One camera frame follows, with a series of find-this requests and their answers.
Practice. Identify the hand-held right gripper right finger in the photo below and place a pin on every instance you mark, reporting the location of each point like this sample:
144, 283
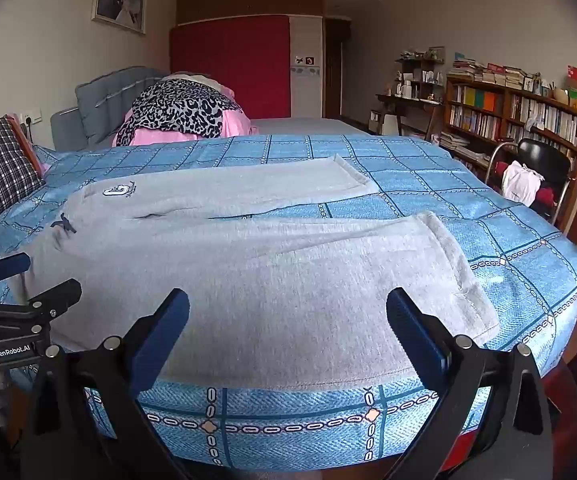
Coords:
413, 342

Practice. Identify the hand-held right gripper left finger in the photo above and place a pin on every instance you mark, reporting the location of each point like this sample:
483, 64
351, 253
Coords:
161, 342

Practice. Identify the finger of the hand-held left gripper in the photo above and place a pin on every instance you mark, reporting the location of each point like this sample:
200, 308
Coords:
11, 265
53, 297

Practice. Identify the grey pants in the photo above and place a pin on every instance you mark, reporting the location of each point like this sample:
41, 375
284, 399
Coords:
248, 280

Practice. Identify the blue patterned bedspread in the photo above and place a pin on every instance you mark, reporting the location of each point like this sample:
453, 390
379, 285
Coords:
493, 220

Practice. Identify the white garment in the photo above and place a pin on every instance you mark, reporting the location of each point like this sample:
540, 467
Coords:
520, 182

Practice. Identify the grey padded headboard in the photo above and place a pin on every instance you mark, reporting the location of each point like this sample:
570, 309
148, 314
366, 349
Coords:
103, 95

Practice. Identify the red cloth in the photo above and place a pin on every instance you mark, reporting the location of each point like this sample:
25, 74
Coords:
547, 196

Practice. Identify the black metal chair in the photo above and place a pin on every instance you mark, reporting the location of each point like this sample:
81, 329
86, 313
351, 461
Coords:
543, 155

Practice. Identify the pink blanket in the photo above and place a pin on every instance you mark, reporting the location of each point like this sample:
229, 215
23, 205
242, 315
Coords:
231, 125

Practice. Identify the leopard print cloth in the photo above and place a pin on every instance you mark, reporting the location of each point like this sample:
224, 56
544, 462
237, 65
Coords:
178, 105

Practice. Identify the dark wooden desk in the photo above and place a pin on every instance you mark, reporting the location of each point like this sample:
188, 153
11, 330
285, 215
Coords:
408, 105

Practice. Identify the wooden bookshelf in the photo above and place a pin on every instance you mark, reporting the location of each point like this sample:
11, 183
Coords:
513, 110

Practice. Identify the wooden wardrobe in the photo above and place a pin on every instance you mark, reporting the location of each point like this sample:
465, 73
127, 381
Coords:
306, 95

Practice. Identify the stack of books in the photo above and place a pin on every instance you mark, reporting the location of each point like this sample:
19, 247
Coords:
488, 74

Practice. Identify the dark wooden door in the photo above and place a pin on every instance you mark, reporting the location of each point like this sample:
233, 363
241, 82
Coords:
336, 70

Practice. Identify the red wardrobe panel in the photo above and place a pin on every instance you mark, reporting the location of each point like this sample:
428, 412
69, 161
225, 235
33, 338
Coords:
231, 65

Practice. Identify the white wall socket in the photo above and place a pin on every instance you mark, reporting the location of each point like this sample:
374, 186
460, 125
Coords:
31, 116

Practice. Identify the framed wall picture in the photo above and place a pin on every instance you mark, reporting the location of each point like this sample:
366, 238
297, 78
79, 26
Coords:
118, 2

